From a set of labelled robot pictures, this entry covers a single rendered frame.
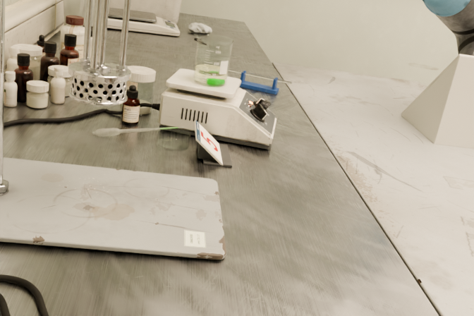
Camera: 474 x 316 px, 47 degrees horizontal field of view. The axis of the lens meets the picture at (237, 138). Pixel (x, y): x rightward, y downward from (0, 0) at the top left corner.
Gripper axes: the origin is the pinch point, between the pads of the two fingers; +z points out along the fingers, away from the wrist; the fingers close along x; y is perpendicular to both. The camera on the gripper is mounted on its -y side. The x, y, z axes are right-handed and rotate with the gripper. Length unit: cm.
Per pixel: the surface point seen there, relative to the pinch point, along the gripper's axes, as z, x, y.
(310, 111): 22.8, 21.1, 17.3
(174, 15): -70, 55, 19
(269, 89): 11.3, 28.4, 14.8
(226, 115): 46, 33, -5
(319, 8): -103, 4, 57
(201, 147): 55, 37, -7
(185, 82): 41, 38, -11
